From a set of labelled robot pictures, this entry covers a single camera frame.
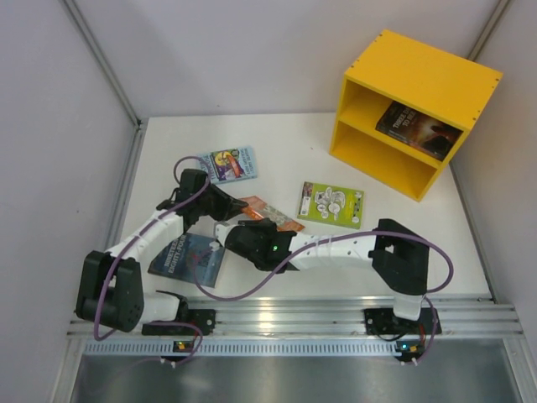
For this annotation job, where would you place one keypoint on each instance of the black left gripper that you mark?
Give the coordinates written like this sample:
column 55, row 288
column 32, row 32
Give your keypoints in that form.
column 224, row 203

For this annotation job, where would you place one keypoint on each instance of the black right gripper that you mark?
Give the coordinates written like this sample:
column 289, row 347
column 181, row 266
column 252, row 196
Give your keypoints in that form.
column 234, row 237

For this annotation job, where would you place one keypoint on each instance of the orange treehouse book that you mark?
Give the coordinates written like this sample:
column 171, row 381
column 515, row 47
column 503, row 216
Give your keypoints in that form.
column 258, row 209

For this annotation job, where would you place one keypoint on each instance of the Three Days To See book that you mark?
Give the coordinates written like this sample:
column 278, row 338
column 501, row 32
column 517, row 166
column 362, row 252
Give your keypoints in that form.
column 418, row 130

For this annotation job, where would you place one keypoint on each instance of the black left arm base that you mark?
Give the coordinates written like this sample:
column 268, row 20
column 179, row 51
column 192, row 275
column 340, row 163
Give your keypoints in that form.
column 189, row 319

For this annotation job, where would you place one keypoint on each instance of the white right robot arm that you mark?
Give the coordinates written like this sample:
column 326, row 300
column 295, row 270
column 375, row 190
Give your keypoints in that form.
column 398, row 256

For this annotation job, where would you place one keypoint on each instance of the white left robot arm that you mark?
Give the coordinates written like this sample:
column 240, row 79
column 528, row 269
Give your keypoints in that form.
column 111, row 294

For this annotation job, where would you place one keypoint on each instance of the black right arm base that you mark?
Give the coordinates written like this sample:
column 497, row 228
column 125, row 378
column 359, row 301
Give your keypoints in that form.
column 383, row 323

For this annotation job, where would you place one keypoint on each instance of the light blue treehouse book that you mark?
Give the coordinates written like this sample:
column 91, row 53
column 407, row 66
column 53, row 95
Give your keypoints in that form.
column 229, row 165

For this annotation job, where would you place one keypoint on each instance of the Nineteen Eighty-Four blue book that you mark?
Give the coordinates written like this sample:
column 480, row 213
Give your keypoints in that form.
column 188, row 257

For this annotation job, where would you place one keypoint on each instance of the green comic book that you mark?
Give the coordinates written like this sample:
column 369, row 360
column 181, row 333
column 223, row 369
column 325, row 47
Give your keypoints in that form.
column 332, row 205

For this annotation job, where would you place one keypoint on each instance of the yellow wooden shelf box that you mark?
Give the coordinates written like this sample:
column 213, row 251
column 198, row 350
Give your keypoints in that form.
column 440, row 85

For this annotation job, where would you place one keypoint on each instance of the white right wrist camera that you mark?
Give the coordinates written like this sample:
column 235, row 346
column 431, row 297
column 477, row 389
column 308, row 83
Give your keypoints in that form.
column 221, row 230

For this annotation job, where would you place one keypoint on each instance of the aluminium mounting rail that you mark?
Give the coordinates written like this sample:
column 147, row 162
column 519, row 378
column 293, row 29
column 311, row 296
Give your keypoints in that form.
column 279, row 327

